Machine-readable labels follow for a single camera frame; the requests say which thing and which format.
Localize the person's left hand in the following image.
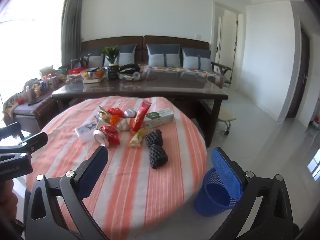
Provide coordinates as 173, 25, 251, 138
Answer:
0, 180, 18, 222

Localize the green potted plant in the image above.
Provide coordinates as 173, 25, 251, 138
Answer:
101, 45, 120, 64

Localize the floral cloth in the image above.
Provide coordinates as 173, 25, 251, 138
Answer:
2, 94, 28, 124

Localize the golden green snack packet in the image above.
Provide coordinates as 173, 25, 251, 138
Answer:
95, 106, 111, 124

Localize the rolling stool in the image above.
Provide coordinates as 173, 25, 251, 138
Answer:
216, 105, 237, 136

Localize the grey curtain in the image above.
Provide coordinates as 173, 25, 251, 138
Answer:
61, 0, 83, 68

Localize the floral sofa cover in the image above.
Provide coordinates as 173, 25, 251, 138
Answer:
139, 64, 224, 88

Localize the long red snack packet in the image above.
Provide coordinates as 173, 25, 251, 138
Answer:
130, 101, 152, 132

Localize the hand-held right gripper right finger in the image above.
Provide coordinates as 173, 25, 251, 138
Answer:
211, 147, 300, 240

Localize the large window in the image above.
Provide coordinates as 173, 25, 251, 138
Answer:
0, 0, 63, 120

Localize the dark coffee table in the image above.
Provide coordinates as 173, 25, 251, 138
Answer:
51, 74, 229, 148

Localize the clear glass tray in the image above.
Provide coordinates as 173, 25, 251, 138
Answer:
117, 70, 145, 82

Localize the white orange packet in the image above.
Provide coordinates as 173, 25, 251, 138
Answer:
117, 118, 131, 131

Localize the blue plastic wastebasket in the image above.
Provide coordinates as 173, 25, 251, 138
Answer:
194, 167, 247, 217

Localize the row of small bottles and boxes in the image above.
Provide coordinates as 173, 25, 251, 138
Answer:
25, 74, 60, 98

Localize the brown sofa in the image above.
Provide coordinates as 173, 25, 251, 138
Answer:
80, 35, 232, 88

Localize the dark side cabinet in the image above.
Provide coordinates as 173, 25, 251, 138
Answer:
12, 94, 59, 135

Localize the fruit bowl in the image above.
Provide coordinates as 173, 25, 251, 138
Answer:
80, 67, 107, 79

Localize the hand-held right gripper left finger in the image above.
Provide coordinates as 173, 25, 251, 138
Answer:
24, 145, 110, 240

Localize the dark brown door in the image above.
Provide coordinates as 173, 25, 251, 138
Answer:
286, 27, 310, 119

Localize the green white milk carton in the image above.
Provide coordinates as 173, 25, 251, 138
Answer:
143, 108, 175, 129

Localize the white door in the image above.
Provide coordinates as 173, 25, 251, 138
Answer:
214, 16, 223, 63

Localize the yellow snack packet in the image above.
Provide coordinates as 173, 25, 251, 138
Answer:
128, 128, 148, 147

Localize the black bundle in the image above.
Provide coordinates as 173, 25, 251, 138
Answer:
119, 63, 140, 72

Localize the red wrapper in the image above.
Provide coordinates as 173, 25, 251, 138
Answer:
107, 107, 125, 118

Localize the white printed packet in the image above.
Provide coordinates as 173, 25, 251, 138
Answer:
75, 122, 98, 141

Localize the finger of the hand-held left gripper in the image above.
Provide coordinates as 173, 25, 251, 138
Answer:
0, 132, 48, 157
0, 122, 22, 139

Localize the orange white striped tablecloth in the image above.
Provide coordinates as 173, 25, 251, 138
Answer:
25, 95, 207, 238

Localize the thick book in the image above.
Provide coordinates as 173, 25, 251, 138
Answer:
82, 77, 107, 84

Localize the black foam fruit net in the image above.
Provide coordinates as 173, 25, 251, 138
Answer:
145, 129, 163, 148
149, 145, 169, 170

